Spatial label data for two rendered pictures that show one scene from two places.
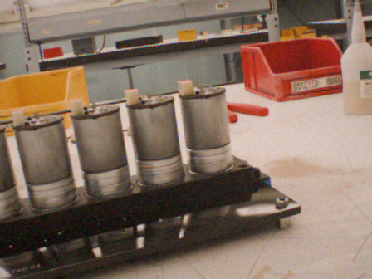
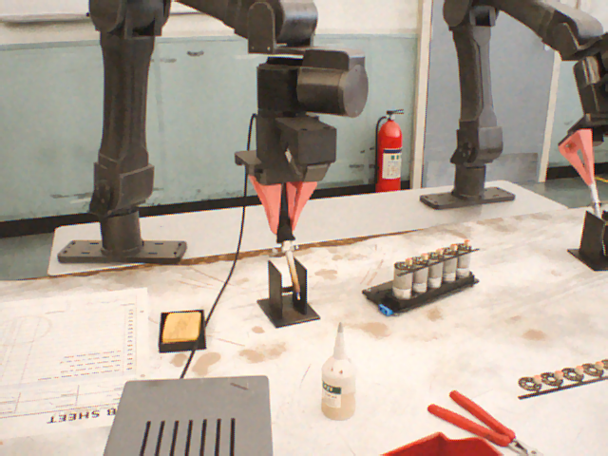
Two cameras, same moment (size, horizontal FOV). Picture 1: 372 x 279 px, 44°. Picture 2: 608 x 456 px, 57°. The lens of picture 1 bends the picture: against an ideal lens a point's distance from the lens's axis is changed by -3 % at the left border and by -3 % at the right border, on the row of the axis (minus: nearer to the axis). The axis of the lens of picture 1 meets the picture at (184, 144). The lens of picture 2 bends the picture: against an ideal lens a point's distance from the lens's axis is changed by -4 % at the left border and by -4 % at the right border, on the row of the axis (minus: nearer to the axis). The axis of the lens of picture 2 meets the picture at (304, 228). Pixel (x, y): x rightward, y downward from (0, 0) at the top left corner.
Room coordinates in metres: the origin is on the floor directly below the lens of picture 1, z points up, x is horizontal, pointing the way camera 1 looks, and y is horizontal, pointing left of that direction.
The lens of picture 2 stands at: (0.85, -0.35, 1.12)
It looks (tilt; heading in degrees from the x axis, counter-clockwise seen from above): 21 degrees down; 162
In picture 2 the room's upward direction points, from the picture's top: straight up
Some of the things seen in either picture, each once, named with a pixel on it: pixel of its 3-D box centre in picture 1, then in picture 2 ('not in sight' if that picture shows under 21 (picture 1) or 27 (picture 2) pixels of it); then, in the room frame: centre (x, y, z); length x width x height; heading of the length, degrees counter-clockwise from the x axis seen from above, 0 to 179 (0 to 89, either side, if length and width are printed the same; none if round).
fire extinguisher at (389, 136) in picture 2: not in sight; (389, 155); (-2.26, 1.21, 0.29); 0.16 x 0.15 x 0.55; 90
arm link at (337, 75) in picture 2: not in sight; (313, 57); (0.22, -0.13, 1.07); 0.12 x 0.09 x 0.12; 38
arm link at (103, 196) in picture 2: not in sight; (121, 192); (-0.06, -0.35, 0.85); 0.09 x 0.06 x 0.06; 128
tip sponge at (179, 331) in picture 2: not in sight; (182, 330); (0.22, -0.29, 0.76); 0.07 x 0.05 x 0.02; 172
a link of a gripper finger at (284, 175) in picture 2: not in sight; (280, 196); (0.19, -0.16, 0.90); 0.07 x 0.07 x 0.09; 4
